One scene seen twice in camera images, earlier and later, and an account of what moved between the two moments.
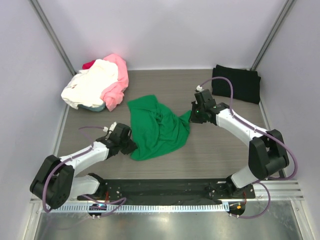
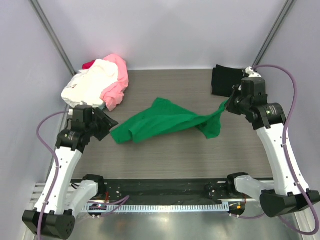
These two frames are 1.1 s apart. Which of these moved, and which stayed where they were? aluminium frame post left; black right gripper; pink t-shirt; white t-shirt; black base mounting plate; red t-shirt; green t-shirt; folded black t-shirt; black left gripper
Moved: green t-shirt; black left gripper; black right gripper
Stayed: red t-shirt; aluminium frame post left; folded black t-shirt; white t-shirt; pink t-shirt; black base mounting plate
